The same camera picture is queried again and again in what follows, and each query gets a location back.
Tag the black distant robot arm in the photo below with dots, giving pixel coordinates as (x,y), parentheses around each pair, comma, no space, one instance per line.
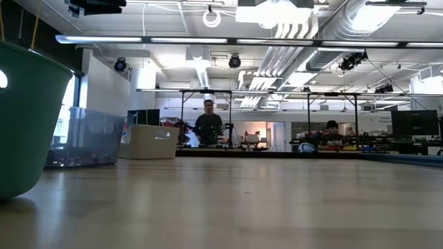
(226,133)

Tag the person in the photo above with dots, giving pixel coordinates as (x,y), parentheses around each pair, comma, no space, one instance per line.
(332,136)
(207,128)

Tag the black ceiling spotlight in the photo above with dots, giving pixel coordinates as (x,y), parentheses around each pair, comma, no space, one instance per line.
(120,64)
(234,61)
(384,89)
(351,61)

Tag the white plastic bin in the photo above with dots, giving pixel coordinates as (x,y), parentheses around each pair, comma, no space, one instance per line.
(149,143)

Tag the long ceiling light bar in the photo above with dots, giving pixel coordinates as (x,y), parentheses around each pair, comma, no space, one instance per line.
(242,41)

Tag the white ceiling air unit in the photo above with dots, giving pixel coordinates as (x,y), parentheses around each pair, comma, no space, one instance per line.
(277,15)

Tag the grey-blue plastic bin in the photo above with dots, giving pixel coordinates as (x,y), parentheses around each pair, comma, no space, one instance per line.
(90,138)

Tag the teal plastic bin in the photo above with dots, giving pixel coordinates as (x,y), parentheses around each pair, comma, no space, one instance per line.
(31,121)

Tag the black distant station frame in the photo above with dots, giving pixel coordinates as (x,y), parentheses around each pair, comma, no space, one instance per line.
(332,94)
(206,92)

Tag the black aluminium table frame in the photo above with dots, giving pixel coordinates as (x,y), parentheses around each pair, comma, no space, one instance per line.
(277,154)

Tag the silver ventilation duct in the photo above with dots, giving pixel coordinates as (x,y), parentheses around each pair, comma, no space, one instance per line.
(346,20)

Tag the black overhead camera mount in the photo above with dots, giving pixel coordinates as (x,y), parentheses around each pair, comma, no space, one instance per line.
(97,7)

